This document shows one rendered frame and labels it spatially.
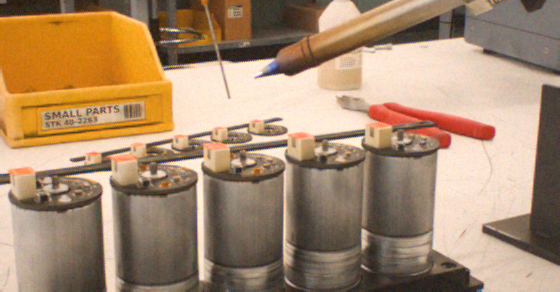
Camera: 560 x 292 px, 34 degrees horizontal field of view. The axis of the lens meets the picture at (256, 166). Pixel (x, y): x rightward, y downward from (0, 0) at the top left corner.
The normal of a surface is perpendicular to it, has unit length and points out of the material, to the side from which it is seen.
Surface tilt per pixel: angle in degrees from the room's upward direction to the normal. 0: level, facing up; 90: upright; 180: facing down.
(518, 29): 90
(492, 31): 90
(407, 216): 90
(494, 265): 0
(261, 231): 90
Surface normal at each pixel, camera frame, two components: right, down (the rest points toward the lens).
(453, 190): 0.00, -0.96
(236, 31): 0.61, 0.22
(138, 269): -0.36, 0.27
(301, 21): -0.87, 0.12
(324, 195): -0.02, 0.29
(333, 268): 0.24, 0.28
